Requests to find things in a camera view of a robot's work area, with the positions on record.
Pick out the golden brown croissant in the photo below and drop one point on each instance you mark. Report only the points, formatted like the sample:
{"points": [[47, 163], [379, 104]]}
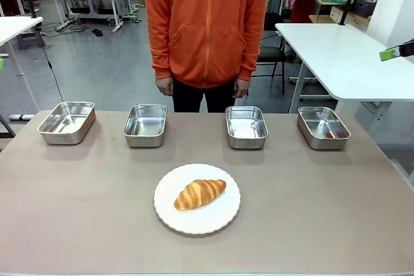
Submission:
{"points": [[199, 193]]}

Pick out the person's left orange-sleeved forearm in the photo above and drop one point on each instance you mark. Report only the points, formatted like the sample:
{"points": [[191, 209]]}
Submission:
{"points": [[251, 49]]}

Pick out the person's right orange-sleeved forearm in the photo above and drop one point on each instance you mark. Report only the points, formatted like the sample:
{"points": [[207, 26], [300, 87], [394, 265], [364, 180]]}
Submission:
{"points": [[160, 49]]}

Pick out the rectangular stainless steel container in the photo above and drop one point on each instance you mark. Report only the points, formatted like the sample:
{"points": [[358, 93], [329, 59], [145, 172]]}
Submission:
{"points": [[323, 129], [66, 121], [145, 125], [246, 127]]}

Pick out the person's left hand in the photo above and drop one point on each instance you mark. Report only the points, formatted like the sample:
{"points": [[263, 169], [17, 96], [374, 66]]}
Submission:
{"points": [[241, 88]]}

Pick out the person's right hand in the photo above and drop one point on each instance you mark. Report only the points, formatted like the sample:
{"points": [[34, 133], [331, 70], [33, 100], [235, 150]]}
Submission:
{"points": [[165, 86]]}

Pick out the small white side table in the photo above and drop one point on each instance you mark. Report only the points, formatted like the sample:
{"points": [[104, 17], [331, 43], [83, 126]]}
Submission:
{"points": [[16, 27]]}

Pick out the large white side table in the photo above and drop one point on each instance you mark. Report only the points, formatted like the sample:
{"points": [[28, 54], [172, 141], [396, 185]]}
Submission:
{"points": [[343, 59]]}

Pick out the dark plastic storage crate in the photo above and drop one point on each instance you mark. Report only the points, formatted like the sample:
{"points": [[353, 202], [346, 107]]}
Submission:
{"points": [[363, 7]]}

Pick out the grey floor power strip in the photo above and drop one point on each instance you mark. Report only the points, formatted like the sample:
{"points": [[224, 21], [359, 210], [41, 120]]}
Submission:
{"points": [[21, 116]]}

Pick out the black floor pedal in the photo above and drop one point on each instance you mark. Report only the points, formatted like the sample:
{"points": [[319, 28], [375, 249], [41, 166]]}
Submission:
{"points": [[97, 33]]}

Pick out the black folding chair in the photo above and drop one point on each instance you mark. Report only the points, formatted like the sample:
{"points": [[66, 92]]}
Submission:
{"points": [[271, 53]]}

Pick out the orange zip hoodie torso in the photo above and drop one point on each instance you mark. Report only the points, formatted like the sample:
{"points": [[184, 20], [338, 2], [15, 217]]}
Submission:
{"points": [[207, 24]]}

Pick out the black trousers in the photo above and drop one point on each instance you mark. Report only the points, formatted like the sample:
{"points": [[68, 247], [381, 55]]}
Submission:
{"points": [[203, 98]]}

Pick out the white scalloped round plate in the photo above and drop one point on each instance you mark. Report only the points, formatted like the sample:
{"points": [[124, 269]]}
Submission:
{"points": [[197, 221]]}

